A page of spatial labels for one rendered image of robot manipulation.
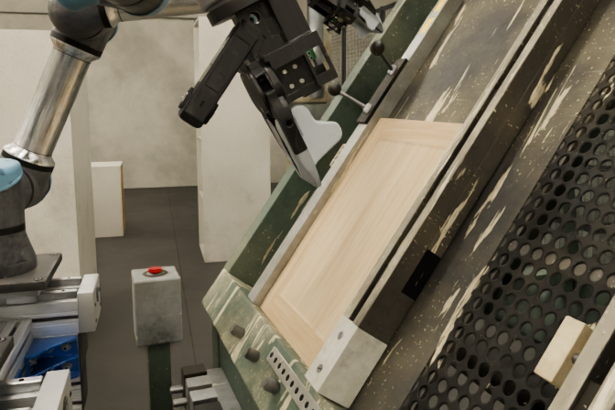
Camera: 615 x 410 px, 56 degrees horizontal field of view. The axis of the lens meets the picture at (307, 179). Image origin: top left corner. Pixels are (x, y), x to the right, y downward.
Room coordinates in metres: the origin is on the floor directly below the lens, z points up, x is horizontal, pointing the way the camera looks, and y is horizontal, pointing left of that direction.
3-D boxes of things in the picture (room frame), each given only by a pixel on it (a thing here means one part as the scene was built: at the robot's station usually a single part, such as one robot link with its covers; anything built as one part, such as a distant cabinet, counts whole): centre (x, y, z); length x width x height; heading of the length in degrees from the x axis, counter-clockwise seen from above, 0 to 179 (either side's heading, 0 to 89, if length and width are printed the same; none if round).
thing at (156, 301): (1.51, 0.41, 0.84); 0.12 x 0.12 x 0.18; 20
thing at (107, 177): (5.85, 2.22, 0.36); 0.58 x 0.45 x 0.72; 105
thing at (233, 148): (5.12, 0.68, 1.03); 0.60 x 0.58 x 2.05; 15
